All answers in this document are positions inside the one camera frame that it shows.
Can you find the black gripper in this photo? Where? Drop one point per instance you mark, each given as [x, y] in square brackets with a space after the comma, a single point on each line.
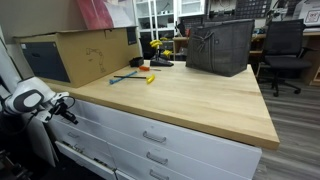
[60, 109]

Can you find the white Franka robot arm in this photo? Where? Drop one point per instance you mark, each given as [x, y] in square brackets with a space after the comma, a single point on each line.
[28, 100]

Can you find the white workbench with wooden top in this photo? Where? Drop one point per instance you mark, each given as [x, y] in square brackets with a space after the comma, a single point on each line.
[186, 96]

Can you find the cardboard box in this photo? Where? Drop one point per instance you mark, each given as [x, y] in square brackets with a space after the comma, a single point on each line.
[83, 56]

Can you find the blue hand tool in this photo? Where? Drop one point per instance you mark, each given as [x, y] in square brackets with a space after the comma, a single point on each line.
[121, 78]

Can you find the white partition panel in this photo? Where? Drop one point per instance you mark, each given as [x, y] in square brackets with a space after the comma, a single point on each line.
[8, 63]

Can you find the small black box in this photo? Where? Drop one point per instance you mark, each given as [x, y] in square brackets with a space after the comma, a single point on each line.
[136, 62]

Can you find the black tool stand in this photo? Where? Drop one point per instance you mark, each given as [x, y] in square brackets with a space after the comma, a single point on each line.
[161, 62]

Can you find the white shelving unit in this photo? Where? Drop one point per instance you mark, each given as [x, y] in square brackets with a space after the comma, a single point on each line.
[154, 15]

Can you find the small wooden side table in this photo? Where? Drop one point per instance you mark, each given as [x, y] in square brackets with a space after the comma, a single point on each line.
[180, 39]

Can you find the dark grey tote bag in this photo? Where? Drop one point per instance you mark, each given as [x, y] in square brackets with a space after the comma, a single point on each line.
[220, 46]

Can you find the dark pegboard panel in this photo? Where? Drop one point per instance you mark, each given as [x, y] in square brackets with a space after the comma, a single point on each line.
[253, 8]

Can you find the black office chair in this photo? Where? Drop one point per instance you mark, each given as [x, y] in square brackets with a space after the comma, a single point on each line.
[283, 43]

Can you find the white box with red logo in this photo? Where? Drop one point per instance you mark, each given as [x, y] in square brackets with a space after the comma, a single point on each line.
[311, 15]

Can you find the white wall cabinet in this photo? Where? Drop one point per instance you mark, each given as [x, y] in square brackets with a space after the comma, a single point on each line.
[191, 8]

